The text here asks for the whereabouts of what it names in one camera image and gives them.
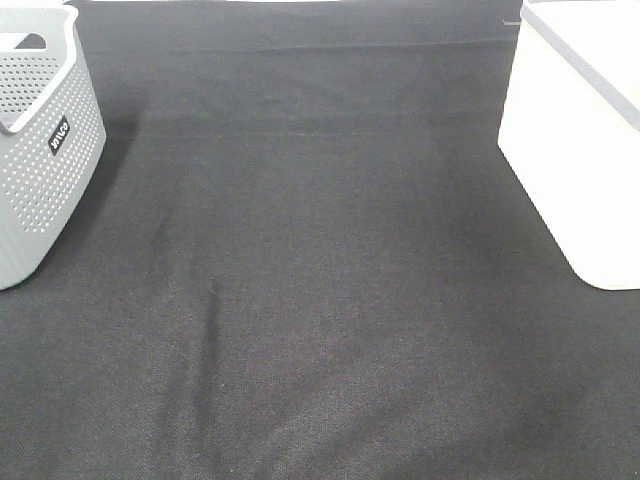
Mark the white storage bin grey rim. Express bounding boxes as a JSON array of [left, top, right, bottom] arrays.
[[497, 1, 639, 290]]

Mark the grey perforated plastic basket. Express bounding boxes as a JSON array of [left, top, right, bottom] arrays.
[[1, 1, 106, 289]]

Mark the black fabric table cover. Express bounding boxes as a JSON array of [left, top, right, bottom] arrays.
[[1, 1, 639, 479]]

